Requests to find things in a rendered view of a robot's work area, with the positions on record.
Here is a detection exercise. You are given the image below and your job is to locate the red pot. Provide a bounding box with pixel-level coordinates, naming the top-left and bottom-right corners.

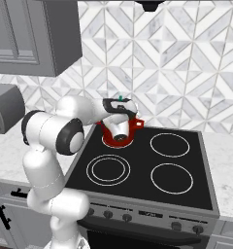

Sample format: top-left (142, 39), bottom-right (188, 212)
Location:
top-left (95, 114), bottom-right (146, 148)

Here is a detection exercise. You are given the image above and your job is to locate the black hob stove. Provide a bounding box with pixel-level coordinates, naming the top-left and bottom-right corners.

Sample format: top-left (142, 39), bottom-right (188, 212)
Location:
top-left (63, 124), bottom-right (221, 249)

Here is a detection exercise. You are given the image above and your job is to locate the grey toaster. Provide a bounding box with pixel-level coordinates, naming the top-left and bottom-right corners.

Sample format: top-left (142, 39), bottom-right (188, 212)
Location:
top-left (0, 83), bottom-right (26, 135)

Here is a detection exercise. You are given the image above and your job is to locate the black oven door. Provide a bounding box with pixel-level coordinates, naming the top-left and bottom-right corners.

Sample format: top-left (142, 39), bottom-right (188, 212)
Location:
top-left (77, 216), bottom-right (211, 249)

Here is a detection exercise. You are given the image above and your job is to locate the black range hood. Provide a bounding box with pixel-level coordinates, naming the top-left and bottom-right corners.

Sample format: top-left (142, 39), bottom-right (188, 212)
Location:
top-left (135, 0), bottom-right (167, 13)

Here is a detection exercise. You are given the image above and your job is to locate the grey drawer front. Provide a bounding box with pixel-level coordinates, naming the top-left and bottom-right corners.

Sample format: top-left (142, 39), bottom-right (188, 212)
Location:
top-left (0, 185), bottom-right (34, 208)
top-left (218, 219), bottom-right (233, 241)

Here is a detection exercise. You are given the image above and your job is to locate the grey base cupboard door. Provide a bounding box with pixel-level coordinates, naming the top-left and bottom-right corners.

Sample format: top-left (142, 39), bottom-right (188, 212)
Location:
top-left (1, 201), bottom-right (54, 249)
top-left (206, 236), bottom-right (233, 249)

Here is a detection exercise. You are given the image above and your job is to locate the grey wall cupboard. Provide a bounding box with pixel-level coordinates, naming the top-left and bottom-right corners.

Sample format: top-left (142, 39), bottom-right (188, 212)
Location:
top-left (0, 0), bottom-right (83, 79)

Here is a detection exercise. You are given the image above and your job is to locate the black drawer handle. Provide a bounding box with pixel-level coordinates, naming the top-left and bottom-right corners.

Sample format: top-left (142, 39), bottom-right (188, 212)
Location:
top-left (10, 190), bottom-right (28, 198)

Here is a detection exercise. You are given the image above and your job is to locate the grey wall cupboard door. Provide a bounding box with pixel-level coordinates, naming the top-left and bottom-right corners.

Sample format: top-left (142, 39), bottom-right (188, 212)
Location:
top-left (0, 0), bottom-right (57, 76)

